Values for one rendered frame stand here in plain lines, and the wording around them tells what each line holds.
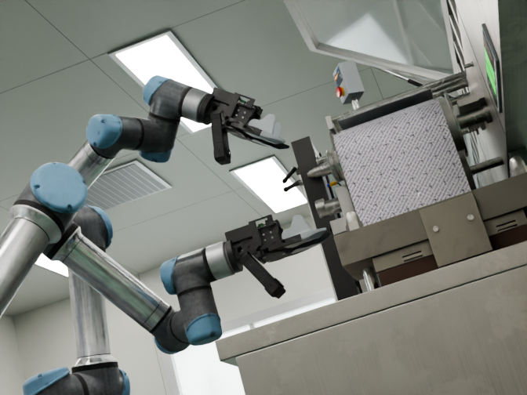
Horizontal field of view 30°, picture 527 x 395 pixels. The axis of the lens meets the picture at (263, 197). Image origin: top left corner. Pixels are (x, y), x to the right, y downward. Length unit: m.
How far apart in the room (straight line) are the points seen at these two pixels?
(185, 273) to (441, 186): 0.56
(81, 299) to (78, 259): 0.37
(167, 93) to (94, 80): 2.65
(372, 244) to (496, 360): 0.31
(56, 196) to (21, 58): 2.64
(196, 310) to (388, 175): 0.49
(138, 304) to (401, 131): 0.67
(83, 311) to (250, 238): 0.60
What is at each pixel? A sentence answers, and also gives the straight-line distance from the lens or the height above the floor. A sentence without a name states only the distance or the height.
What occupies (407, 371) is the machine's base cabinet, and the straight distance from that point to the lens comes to 1.70.
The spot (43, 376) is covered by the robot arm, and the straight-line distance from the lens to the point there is 2.38.
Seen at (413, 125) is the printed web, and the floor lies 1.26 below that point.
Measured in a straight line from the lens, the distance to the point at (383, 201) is 2.02.
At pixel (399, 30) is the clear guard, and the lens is 2.84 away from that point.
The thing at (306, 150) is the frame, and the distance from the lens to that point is 2.44.
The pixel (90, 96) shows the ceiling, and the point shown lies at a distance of 5.02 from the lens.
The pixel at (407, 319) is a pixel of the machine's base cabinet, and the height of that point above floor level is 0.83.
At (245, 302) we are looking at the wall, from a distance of 7.88.
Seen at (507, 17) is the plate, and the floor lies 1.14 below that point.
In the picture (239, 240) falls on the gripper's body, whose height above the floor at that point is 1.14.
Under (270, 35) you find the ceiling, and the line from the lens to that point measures 4.89.
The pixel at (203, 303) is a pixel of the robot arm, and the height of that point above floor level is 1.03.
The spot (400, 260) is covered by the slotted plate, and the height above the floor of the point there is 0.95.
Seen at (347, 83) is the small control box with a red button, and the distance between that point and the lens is 2.74.
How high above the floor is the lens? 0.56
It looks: 18 degrees up
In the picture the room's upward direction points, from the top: 16 degrees counter-clockwise
